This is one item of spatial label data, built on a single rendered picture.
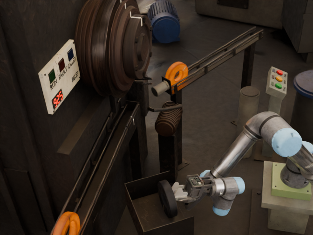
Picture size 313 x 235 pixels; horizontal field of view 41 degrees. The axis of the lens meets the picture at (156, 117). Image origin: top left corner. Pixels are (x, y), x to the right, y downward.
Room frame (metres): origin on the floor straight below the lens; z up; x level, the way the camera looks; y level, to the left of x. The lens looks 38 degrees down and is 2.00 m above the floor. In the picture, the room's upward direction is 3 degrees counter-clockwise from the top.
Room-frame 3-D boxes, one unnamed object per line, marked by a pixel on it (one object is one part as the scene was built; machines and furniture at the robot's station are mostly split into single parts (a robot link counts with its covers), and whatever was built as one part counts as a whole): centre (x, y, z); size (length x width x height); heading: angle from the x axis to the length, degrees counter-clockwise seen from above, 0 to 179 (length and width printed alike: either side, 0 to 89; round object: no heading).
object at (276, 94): (2.11, -0.75, 0.31); 0.24 x 0.16 x 0.62; 163
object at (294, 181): (1.53, -0.72, 0.40); 0.15 x 0.15 x 0.10
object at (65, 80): (1.39, 0.36, 1.15); 0.26 x 0.02 x 0.18; 163
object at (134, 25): (1.65, 0.06, 1.11); 0.28 x 0.06 x 0.28; 163
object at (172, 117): (1.96, -0.07, 0.27); 0.22 x 0.13 x 0.53; 163
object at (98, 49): (1.68, 0.15, 1.11); 0.47 x 0.06 x 0.47; 163
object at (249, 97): (2.12, -0.59, 0.26); 0.12 x 0.12 x 0.52
